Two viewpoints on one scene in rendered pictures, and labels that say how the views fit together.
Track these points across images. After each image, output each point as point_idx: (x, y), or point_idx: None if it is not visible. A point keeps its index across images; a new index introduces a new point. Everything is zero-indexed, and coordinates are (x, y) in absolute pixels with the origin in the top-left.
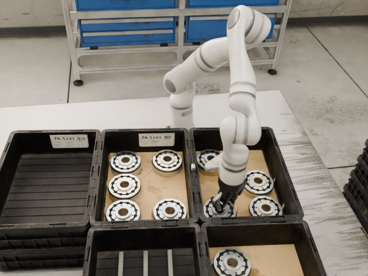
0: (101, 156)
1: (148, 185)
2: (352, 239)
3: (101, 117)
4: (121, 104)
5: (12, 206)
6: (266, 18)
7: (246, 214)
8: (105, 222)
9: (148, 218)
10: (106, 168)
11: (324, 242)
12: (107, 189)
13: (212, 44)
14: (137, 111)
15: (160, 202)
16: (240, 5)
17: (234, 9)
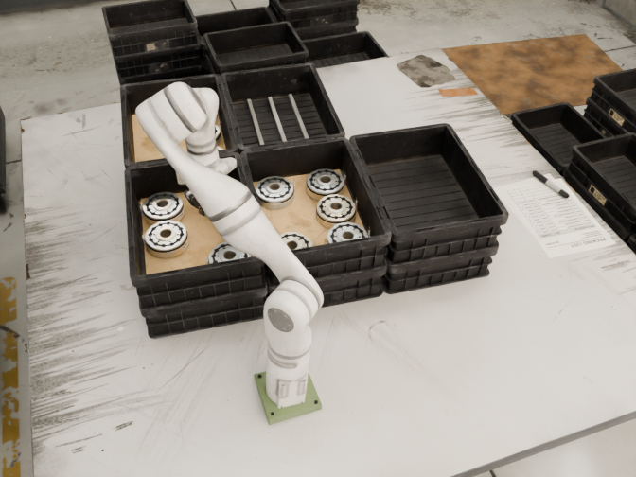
0: (371, 199)
1: (309, 227)
2: (48, 262)
3: (456, 414)
4: (434, 464)
5: (450, 186)
6: (143, 102)
7: (185, 211)
8: (332, 140)
9: (298, 193)
10: None
11: (87, 255)
12: (356, 208)
13: (229, 177)
14: (392, 447)
15: (288, 195)
16: (185, 93)
17: (194, 101)
